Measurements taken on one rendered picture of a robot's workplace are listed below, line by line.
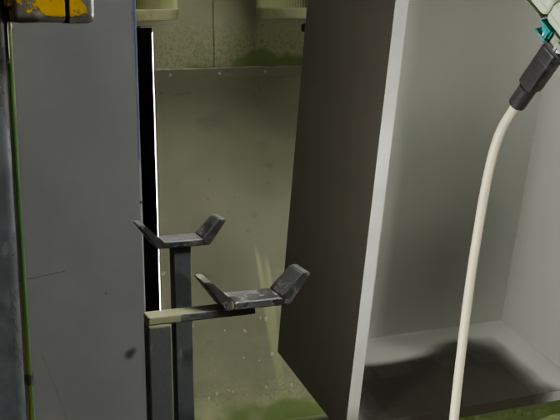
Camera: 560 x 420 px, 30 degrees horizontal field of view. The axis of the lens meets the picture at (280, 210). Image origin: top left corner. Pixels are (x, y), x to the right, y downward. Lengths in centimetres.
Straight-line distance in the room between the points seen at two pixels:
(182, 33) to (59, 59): 199
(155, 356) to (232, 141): 247
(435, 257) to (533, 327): 29
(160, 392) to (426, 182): 166
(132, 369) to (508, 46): 130
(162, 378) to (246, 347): 222
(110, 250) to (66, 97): 20
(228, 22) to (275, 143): 40
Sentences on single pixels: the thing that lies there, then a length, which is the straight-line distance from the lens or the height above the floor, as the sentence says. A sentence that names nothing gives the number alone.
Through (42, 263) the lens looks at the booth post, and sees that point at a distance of 130.
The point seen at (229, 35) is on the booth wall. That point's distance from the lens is 329.
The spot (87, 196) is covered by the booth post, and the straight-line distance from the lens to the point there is 129.
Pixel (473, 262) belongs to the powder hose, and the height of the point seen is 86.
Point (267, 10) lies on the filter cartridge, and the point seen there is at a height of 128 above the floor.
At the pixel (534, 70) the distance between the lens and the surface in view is 172.
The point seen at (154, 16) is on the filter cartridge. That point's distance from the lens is 285.
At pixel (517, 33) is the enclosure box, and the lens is 236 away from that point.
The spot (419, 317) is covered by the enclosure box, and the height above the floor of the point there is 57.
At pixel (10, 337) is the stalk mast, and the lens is 79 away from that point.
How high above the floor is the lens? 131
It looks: 11 degrees down
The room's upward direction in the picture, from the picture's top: straight up
